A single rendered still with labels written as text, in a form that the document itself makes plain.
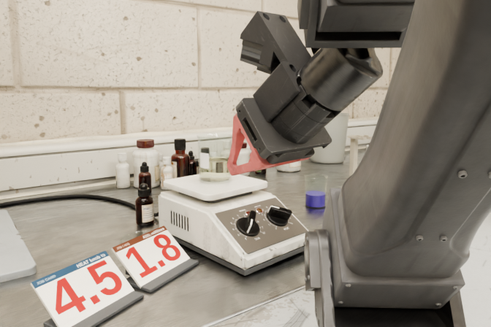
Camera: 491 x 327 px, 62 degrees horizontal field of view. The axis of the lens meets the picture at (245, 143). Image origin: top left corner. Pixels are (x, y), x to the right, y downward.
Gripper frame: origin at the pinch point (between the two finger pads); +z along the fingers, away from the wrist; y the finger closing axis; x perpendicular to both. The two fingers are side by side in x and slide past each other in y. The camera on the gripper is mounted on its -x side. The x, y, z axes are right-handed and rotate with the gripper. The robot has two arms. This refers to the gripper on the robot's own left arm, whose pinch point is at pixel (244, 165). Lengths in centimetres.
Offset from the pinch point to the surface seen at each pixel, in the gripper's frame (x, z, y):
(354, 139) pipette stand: -6.4, 11.7, -44.1
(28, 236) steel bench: -9.4, 33.2, 16.5
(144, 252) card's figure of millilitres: 3.3, 13.3, 9.3
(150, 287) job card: 7.9, 11.2, 11.0
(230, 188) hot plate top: -0.7, 8.7, -3.9
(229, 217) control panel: 3.4, 8.1, -1.1
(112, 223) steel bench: -7.5, 31.0, 4.3
